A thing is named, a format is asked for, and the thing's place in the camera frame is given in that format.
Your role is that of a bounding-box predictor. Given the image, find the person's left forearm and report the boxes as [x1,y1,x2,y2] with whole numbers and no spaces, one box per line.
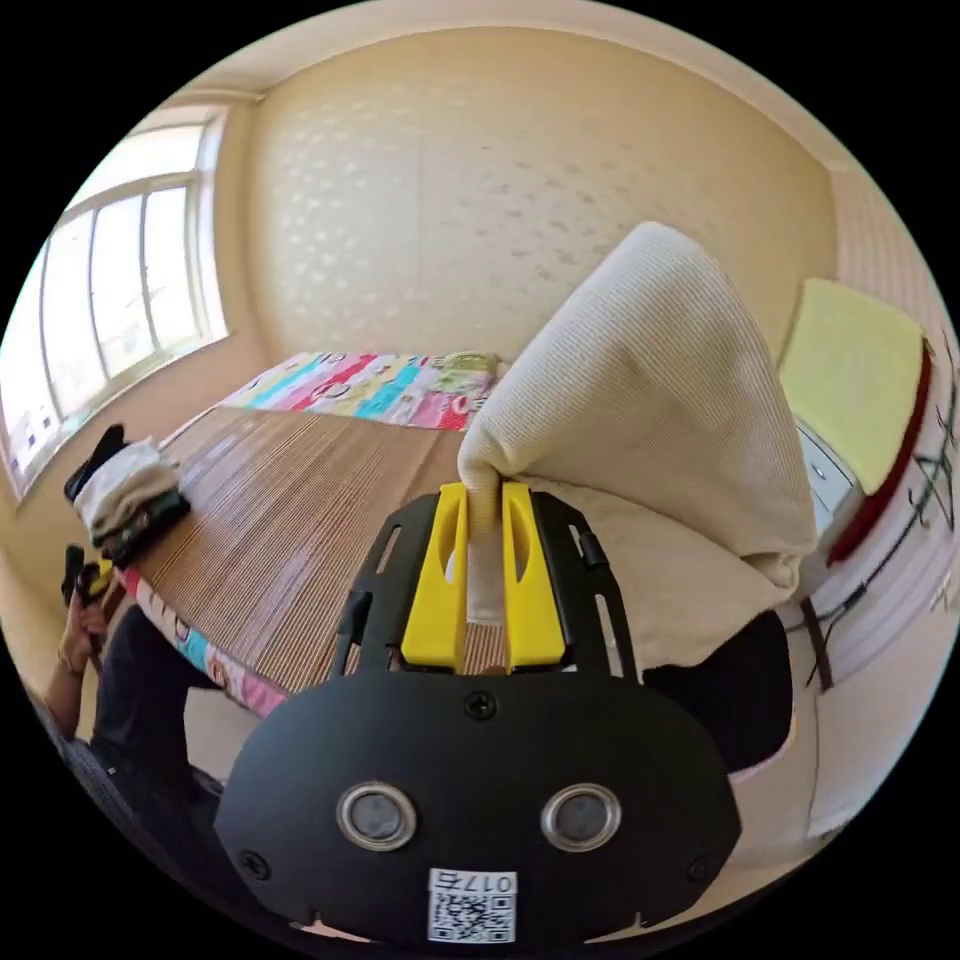
[41,653,93,725]

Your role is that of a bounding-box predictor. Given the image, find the bed with woven mat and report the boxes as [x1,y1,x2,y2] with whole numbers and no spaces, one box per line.
[122,350,640,716]

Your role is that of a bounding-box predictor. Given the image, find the person's left hand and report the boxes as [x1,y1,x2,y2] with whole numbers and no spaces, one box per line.
[58,593,112,669]

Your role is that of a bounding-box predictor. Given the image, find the white grey appliance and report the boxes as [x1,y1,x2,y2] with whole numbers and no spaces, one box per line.
[793,418,865,565]

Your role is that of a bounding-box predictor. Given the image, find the white pants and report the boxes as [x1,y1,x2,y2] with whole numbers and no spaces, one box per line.
[455,220,820,671]

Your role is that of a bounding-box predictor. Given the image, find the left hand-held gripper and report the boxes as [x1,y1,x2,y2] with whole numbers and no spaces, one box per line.
[62,545,117,610]

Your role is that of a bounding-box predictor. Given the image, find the window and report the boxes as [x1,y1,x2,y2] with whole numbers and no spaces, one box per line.
[0,104,231,502]

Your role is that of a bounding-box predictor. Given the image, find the yellow folded blanket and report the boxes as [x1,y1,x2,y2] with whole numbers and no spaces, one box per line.
[776,277,928,498]

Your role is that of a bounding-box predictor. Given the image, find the pile of clothes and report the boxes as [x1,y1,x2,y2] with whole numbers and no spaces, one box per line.
[62,422,193,569]

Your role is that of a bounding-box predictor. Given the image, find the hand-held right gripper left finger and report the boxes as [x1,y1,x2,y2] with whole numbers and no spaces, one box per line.
[400,482,471,671]

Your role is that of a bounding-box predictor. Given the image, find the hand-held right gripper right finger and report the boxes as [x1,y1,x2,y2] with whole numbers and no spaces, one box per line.
[501,481,565,671]

